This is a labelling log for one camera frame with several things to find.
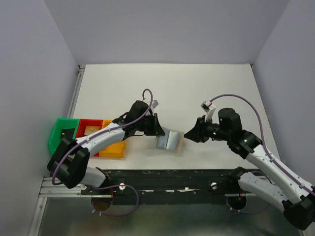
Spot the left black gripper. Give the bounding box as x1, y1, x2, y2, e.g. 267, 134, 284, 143
136, 113, 165, 136

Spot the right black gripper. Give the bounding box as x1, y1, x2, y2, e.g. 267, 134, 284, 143
184, 115, 231, 142

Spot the beige card holder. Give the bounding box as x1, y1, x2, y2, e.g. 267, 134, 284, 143
156, 127, 184, 153

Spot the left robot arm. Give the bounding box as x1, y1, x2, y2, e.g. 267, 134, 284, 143
47, 100, 165, 194

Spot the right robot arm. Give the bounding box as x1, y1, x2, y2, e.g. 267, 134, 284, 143
184, 108, 315, 231

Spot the tan card in red bin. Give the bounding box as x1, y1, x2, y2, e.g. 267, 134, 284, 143
84, 125, 100, 136

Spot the black card in green bin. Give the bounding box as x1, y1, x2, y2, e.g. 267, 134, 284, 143
61, 128, 75, 139

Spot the yellow plastic bin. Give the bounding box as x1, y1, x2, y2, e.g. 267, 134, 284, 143
98, 119, 127, 158

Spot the red plastic bin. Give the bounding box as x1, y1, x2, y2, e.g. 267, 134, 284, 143
75, 119, 103, 138

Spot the green plastic bin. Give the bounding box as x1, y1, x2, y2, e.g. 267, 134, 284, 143
48, 118, 80, 155

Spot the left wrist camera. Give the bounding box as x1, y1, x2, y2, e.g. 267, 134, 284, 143
143, 99, 158, 114

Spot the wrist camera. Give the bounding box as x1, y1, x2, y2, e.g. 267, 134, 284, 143
200, 100, 216, 121
143, 99, 158, 114

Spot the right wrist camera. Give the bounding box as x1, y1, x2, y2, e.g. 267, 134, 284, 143
200, 100, 216, 121

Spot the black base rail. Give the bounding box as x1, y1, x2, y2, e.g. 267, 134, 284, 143
81, 168, 245, 205

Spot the aluminium side rail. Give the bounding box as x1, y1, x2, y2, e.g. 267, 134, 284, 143
67, 65, 86, 118

